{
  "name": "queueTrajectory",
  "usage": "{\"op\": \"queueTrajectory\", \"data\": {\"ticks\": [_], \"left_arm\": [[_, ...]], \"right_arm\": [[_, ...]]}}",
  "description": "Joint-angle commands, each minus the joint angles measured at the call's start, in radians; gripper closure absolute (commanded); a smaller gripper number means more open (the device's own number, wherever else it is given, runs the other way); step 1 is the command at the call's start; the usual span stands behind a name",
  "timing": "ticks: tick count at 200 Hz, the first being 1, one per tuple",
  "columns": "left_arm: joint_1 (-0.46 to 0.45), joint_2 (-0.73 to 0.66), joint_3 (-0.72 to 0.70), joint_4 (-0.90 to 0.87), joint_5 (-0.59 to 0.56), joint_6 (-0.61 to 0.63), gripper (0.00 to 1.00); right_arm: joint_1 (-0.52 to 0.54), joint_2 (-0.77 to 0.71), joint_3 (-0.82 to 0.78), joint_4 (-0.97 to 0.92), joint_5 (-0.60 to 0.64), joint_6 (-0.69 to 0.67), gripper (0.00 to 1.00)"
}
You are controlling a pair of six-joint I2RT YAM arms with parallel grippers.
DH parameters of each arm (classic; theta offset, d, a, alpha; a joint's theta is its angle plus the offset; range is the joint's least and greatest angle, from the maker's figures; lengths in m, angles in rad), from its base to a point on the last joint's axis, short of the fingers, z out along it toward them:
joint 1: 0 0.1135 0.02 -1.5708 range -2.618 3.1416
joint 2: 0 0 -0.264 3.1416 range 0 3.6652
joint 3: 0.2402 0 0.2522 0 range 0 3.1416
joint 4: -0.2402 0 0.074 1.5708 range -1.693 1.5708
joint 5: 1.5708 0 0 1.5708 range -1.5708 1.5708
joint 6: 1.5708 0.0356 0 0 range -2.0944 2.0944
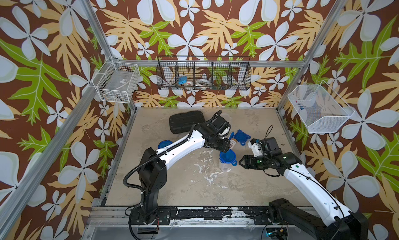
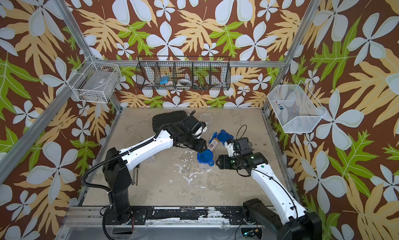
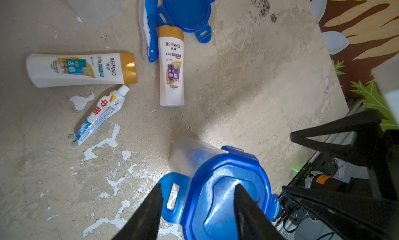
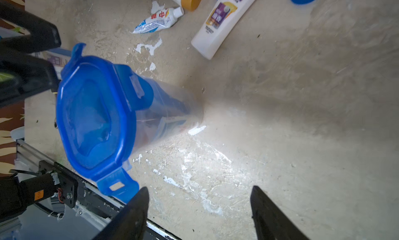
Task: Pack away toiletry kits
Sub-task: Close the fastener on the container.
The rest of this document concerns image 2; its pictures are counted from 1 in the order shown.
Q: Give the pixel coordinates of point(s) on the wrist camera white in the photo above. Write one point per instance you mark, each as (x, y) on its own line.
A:
(229, 145)
(202, 129)

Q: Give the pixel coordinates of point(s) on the black wire basket back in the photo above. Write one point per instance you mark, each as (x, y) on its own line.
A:
(205, 73)

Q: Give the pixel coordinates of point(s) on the blue toothbrush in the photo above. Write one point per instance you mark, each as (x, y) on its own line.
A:
(213, 137)

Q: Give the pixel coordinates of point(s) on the white bottle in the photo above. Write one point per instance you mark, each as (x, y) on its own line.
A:
(212, 144)

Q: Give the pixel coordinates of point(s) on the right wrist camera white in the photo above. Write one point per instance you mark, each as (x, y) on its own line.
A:
(229, 145)

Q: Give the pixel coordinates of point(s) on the blue tape roll in basket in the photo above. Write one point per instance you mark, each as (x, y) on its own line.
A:
(164, 80)

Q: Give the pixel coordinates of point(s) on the white wire basket left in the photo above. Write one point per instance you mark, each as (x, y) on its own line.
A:
(96, 82)

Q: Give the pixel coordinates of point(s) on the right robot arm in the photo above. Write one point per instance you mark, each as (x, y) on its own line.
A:
(289, 220)

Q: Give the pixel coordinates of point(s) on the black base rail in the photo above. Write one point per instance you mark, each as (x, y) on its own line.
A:
(141, 215)

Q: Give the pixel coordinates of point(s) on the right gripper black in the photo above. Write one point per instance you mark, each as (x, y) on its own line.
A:
(224, 159)

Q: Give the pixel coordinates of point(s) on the white mesh basket right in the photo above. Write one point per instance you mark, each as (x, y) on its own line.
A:
(296, 108)

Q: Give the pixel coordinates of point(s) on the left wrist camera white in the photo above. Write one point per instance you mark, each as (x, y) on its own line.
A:
(202, 129)

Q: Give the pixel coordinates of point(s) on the blue lid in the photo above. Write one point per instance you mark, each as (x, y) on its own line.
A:
(206, 157)
(224, 136)

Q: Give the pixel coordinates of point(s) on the white tape roll in basket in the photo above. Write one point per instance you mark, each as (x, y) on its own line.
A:
(184, 82)

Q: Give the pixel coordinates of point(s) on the black plastic tool case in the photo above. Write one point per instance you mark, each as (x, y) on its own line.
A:
(166, 118)

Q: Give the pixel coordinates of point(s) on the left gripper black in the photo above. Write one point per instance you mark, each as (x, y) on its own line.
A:
(200, 146)

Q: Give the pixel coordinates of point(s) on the clear cup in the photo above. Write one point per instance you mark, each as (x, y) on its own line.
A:
(207, 119)
(205, 167)

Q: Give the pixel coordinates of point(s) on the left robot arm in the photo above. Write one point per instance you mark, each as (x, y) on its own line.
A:
(118, 164)

